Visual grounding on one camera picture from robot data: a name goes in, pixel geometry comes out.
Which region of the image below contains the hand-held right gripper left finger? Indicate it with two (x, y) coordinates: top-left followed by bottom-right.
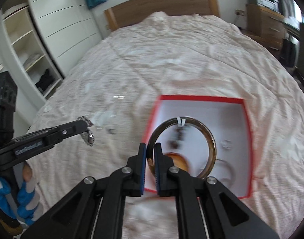
(20, 142), (146, 239)

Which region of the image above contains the white printer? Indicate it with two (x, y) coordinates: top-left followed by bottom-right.
(246, 0), (279, 12)

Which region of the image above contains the red cardboard box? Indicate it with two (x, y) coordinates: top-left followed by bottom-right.
(141, 95), (254, 200)

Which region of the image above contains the large silver bangle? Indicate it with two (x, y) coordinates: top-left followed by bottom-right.
(212, 158), (236, 190)

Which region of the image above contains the wooden dresser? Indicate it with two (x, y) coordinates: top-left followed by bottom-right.
(244, 4), (288, 53)

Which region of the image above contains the white wardrobe door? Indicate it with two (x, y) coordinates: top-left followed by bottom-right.
(25, 0), (104, 77)

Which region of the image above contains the white folded cloth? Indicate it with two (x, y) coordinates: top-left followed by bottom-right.
(22, 53), (41, 68)

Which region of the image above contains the dark brown bangle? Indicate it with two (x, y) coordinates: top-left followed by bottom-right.
(147, 117), (217, 180)

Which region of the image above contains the black bag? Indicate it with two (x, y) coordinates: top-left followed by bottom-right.
(281, 40), (297, 68)

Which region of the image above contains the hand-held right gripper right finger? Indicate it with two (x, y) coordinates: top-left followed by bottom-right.
(154, 142), (279, 239)

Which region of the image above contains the amber bangle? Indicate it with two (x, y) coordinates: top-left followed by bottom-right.
(164, 152), (192, 177)

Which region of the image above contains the person's left hand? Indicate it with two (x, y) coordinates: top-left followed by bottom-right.
(0, 162), (44, 228)

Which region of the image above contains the wooden headboard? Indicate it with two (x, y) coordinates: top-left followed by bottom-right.
(104, 0), (221, 31)

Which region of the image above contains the black folded clothing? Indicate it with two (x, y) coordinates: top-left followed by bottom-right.
(35, 68), (55, 92)

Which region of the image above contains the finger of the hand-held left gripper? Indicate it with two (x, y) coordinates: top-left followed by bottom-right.
(11, 119), (83, 140)
(41, 121), (90, 147)

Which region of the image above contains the white open shelf unit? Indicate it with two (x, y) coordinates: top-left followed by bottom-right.
(1, 4), (65, 100)

